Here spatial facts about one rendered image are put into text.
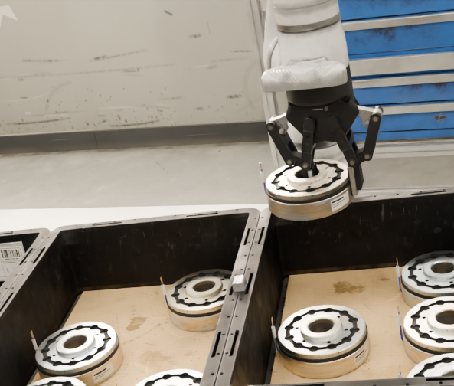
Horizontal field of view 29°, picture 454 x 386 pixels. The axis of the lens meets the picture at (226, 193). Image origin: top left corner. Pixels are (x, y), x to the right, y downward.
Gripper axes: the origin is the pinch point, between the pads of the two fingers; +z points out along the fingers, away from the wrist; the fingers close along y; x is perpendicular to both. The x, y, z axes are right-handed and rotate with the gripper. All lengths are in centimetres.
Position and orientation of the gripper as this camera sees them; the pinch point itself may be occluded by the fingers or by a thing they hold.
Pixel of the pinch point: (333, 181)
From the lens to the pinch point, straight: 103.2
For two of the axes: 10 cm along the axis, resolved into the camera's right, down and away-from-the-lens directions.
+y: -9.4, 0.5, 3.3
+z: 1.9, 8.9, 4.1
